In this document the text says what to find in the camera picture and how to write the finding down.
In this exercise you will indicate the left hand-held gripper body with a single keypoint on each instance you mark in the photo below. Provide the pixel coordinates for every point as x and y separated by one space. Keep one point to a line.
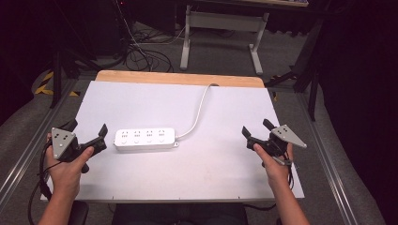
64 142

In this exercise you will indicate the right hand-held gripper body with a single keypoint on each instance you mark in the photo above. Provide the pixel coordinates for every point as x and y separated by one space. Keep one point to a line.
283 137

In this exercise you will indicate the person's right hand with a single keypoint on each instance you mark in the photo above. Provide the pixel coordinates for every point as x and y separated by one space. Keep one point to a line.
275 167

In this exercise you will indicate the person's left hand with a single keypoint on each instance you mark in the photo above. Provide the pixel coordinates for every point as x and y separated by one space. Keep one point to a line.
66 175

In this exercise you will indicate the white power strip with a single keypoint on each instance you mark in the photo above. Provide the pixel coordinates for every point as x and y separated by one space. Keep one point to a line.
145 139

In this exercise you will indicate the yellow black floor tape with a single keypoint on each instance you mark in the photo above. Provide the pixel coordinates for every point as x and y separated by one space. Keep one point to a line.
47 84

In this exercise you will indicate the black metal stand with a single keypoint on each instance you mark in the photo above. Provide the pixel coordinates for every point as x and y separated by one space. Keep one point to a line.
313 87
57 72

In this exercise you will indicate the white board table cover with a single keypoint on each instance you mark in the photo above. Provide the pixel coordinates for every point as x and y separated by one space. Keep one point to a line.
200 168

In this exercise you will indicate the black chair armrest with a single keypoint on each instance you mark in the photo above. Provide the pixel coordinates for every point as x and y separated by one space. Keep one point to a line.
79 213

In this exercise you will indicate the wooden table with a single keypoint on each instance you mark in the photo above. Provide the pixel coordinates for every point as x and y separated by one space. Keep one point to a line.
175 78

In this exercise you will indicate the dark curtain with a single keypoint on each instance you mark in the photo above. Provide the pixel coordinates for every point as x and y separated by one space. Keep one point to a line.
363 93

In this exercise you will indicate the person's lap dark clothing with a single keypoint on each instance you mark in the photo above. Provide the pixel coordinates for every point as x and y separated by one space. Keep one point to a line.
180 215

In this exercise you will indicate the aluminium floor rail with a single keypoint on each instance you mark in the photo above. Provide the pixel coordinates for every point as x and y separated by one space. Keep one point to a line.
328 162
28 153

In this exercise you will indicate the white metal desk frame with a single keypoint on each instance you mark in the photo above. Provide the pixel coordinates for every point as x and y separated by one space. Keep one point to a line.
223 20

